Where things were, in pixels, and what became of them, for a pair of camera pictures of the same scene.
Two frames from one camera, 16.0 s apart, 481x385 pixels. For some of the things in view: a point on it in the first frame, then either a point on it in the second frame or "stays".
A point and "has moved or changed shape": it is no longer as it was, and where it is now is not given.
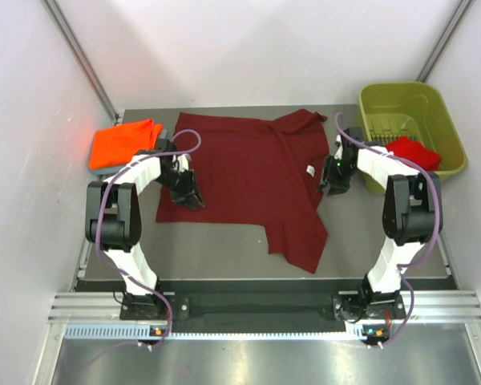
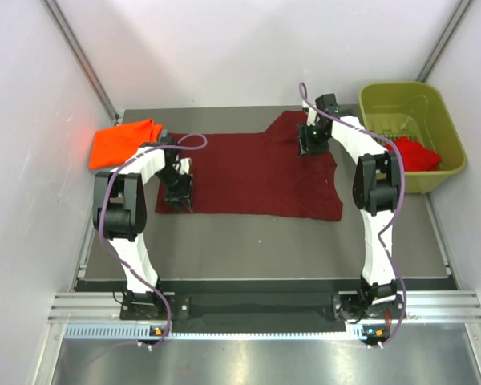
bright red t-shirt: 410,149 stays
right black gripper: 336,186 -> 305,144
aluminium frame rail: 420,308 stays
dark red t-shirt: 255,169 has moved or changed shape
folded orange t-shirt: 116,146 stays
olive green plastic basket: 408,109 stays
